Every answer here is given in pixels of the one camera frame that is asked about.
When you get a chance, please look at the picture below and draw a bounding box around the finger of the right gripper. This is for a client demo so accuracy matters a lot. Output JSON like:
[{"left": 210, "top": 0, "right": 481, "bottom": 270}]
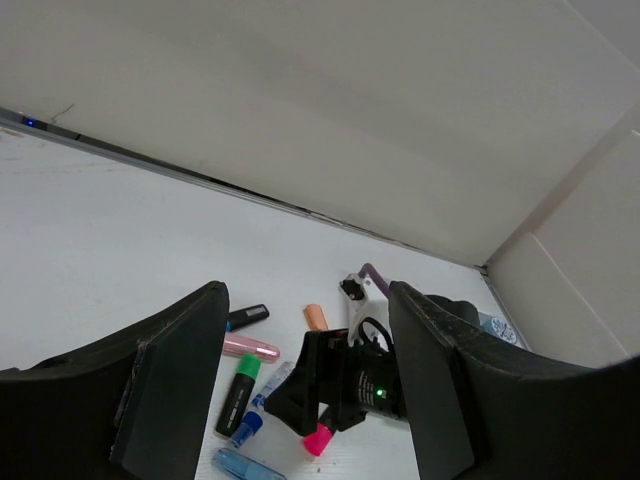
[{"left": 264, "top": 361, "right": 320, "bottom": 435}]

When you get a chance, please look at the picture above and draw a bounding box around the green cap black highlighter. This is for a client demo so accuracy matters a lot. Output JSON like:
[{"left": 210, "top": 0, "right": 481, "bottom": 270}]
[{"left": 215, "top": 354, "right": 262, "bottom": 438}]

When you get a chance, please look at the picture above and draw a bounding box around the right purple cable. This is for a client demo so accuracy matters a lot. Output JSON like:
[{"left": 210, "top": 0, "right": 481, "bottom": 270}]
[{"left": 359, "top": 262, "right": 394, "bottom": 304}]

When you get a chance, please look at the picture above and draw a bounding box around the clear glue bottle blue cap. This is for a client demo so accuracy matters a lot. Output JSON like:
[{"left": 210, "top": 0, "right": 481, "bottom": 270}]
[{"left": 229, "top": 361, "right": 295, "bottom": 449}]

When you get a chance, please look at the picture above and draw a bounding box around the pink cap black highlighter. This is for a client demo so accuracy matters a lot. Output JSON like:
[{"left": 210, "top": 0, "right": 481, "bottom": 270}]
[{"left": 302, "top": 407, "right": 336, "bottom": 457}]

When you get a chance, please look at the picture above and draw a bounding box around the light blue translucent marker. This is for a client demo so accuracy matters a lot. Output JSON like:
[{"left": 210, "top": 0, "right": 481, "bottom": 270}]
[{"left": 213, "top": 448, "right": 286, "bottom": 480}]

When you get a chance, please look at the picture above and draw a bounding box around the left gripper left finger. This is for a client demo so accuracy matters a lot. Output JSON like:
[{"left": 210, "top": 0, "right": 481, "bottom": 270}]
[{"left": 1, "top": 281, "right": 229, "bottom": 479}]

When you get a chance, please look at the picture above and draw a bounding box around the aluminium rail back edge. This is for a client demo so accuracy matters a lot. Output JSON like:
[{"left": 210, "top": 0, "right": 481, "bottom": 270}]
[{"left": 0, "top": 107, "right": 489, "bottom": 274}]

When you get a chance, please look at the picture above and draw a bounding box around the orange translucent marker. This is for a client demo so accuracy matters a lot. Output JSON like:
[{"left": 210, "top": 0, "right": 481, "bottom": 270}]
[{"left": 304, "top": 304, "right": 329, "bottom": 331}]

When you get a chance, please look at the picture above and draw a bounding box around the pink translucent marker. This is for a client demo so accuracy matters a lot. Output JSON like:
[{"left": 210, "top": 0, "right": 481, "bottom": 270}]
[{"left": 222, "top": 332, "right": 280, "bottom": 364}]

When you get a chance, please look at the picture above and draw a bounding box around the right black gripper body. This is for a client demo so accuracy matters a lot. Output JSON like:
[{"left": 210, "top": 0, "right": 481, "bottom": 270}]
[{"left": 299, "top": 329, "right": 408, "bottom": 433}]

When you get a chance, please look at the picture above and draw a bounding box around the blue cap black highlighter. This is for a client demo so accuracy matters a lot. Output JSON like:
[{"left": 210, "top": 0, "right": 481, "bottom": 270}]
[{"left": 226, "top": 304, "right": 270, "bottom": 332}]

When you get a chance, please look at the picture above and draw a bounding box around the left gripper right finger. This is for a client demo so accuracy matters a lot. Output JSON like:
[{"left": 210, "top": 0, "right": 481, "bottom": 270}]
[{"left": 389, "top": 282, "right": 639, "bottom": 479}]

